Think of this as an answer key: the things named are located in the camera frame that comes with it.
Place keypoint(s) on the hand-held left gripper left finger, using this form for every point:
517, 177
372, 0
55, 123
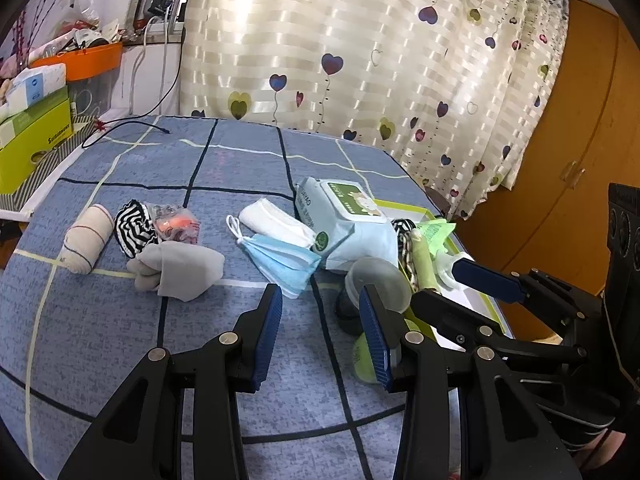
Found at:
265, 335

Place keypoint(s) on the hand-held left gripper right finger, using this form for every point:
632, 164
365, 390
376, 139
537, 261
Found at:
372, 340

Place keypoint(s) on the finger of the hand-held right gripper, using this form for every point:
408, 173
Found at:
485, 280
450, 315

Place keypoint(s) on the white socks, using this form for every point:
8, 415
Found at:
445, 270

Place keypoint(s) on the green towel white print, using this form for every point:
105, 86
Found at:
425, 265

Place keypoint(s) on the green plastic bag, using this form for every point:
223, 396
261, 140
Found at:
435, 232

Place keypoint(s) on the blue face mask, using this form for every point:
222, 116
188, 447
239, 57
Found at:
285, 260

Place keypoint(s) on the black white striped sock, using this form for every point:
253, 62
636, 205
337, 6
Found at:
402, 230
131, 230

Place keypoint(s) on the grey sock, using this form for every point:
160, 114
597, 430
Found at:
180, 267

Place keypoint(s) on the clear plastic bag orange items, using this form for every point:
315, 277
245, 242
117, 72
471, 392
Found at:
172, 222

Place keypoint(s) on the green jar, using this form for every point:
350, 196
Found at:
365, 360

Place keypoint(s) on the dark jar clear lid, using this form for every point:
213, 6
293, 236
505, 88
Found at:
380, 282

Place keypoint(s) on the brown cloth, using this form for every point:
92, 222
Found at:
436, 202

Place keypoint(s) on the white folded cloth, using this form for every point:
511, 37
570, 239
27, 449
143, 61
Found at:
272, 220

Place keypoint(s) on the wet wipes pack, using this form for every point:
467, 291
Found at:
350, 205

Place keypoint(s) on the wooden wardrobe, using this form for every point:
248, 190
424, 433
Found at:
550, 135

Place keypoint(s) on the blue plaid bed sheet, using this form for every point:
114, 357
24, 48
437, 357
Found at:
100, 340

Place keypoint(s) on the rolled beige bandage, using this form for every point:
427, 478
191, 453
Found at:
85, 240

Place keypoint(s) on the heart print curtain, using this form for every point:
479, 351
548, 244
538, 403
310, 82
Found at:
350, 60

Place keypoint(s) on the black white striped box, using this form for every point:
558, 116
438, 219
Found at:
55, 172

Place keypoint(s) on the white side table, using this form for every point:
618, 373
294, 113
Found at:
12, 212

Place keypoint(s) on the clear storage bin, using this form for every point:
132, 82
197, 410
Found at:
95, 95

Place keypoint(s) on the green cardboard box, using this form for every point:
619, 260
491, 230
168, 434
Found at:
25, 160

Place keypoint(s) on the white green tissue box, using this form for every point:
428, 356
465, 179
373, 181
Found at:
30, 120

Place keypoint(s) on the orange storage tray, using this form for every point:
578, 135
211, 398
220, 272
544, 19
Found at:
90, 62

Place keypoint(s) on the purple flower branches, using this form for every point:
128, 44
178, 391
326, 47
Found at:
25, 30

